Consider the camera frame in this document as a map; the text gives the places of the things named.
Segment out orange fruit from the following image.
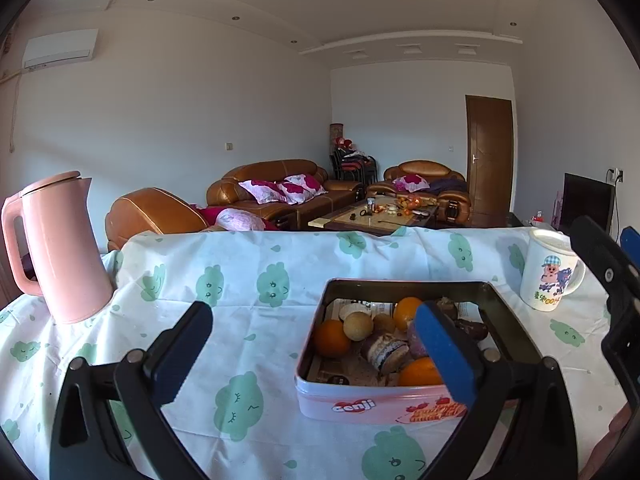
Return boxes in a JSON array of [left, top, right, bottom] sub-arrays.
[[312, 320, 352, 359], [393, 297, 423, 333], [397, 356, 444, 387]]

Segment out small yellow-brown fruit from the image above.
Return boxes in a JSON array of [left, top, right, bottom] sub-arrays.
[[343, 312, 373, 341]]

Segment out dark purple passion fruit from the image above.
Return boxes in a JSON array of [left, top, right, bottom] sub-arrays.
[[436, 297, 459, 321]]

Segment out small brown round fruit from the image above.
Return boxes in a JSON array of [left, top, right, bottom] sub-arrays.
[[373, 313, 396, 334]]

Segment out black television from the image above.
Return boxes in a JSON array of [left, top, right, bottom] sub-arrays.
[[559, 174, 615, 235]]

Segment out white cartoon mug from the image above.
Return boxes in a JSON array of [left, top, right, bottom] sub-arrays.
[[520, 229, 587, 312]]

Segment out dark red date fruit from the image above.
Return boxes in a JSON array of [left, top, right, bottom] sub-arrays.
[[454, 318, 489, 342]]

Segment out cloud print tablecloth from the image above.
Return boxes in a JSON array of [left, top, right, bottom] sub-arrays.
[[1, 228, 625, 479]]

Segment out light purple passion fruit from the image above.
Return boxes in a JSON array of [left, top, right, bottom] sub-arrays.
[[407, 321, 428, 360]]

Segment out pink electric kettle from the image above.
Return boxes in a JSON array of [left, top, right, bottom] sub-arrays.
[[1, 170, 113, 324]]

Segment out pink Genji tin box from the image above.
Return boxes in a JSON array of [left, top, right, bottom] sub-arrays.
[[295, 280, 541, 425]]

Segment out brown wooden door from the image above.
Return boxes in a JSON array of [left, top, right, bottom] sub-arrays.
[[465, 96, 514, 226]]

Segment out brown leather far armchair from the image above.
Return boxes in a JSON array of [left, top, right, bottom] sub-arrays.
[[367, 160, 472, 226]]

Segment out brown leather armchair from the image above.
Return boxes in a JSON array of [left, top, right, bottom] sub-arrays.
[[105, 188, 227, 250], [367, 160, 472, 226]]

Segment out small yogurt cup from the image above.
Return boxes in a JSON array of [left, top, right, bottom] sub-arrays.
[[338, 302, 371, 321]]

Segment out brown leather near armchair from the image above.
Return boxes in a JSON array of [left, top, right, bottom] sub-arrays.
[[105, 188, 227, 250]]

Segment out pink floral armchair pillow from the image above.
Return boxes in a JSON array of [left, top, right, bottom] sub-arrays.
[[393, 174, 430, 194]]

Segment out light pink cushion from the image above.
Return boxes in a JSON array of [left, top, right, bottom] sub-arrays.
[[215, 208, 266, 232]]

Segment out wooden coffee table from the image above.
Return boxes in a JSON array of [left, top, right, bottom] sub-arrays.
[[307, 195, 438, 236]]

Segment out brown leather long sofa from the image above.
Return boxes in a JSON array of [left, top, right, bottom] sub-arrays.
[[206, 159, 364, 231]]

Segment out pink floral pillow left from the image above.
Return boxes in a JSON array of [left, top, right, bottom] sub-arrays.
[[239, 179, 288, 205]]

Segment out stacked dark chairs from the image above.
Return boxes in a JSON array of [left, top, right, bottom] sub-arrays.
[[330, 148, 378, 185]]

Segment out pink floral pillow right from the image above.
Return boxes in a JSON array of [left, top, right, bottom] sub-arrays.
[[277, 174, 328, 206]]

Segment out white wall air conditioner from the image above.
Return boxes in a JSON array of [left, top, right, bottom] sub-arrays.
[[22, 29, 99, 70]]

